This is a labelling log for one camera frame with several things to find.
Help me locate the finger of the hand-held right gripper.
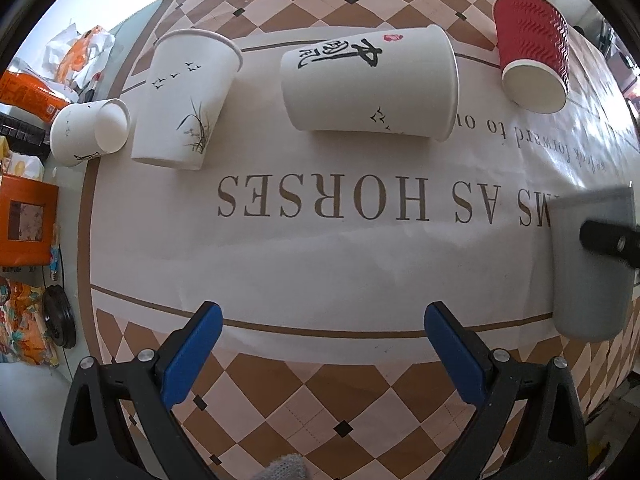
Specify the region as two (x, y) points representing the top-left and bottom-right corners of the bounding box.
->
(579, 218), (640, 267)

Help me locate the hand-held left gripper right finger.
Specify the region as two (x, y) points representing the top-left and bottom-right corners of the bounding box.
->
(424, 302), (590, 480)

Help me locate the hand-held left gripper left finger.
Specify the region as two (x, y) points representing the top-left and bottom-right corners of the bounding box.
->
(56, 302), (223, 480)

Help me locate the grey plastic cup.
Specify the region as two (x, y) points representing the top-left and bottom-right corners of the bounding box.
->
(550, 186), (640, 344)

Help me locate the red ribbed paper cup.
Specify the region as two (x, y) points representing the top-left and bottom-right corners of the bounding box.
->
(492, 0), (571, 114)

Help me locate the small white paper cup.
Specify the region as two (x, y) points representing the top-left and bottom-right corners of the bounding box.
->
(49, 98), (131, 167)

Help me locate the white paper cup grass print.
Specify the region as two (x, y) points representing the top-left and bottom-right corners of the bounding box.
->
(131, 29), (244, 171)

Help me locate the large white calligraphy paper cup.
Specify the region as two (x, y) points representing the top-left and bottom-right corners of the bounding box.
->
(280, 24), (460, 142)

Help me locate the black round lid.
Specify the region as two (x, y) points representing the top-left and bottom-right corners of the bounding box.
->
(42, 284), (79, 349)

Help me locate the checkered printed table mat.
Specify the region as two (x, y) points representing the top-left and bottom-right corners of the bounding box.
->
(80, 0), (640, 480)

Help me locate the colourful floral packet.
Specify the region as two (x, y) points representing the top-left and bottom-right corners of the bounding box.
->
(0, 277), (59, 367)

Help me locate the orange box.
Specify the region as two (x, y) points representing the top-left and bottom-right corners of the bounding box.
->
(0, 174), (60, 268)

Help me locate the yellow and white packet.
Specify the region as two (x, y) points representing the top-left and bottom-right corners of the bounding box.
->
(0, 151), (47, 182)

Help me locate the black box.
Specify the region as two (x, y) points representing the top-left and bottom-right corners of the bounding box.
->
(0, 112), (53, 154)

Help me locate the orange snack packet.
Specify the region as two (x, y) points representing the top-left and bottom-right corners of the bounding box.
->
(0, 70), (71, 124)

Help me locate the white and orange plastic bag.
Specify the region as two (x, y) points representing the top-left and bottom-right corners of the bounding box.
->
(42, 22), (117, 104)

